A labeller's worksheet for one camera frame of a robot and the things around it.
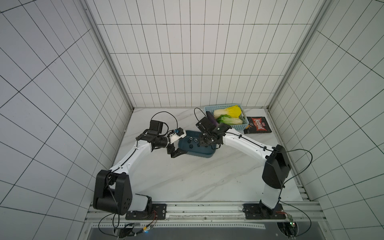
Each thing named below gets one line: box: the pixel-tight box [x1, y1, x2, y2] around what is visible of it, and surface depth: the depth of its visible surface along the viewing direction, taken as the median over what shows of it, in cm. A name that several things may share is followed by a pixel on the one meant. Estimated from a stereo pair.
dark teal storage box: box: [178, 130, 217, 158], surface depth 99 cm
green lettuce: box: [217, 114, 243, 126], surface depth 104 cm
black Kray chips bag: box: [243, 116, 272, 134], surface depth 109 cm
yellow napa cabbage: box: [213, 105, 242, 119], surface depth 109 cm
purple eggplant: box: [206, 111, 220, 126], surface depth 112 cm
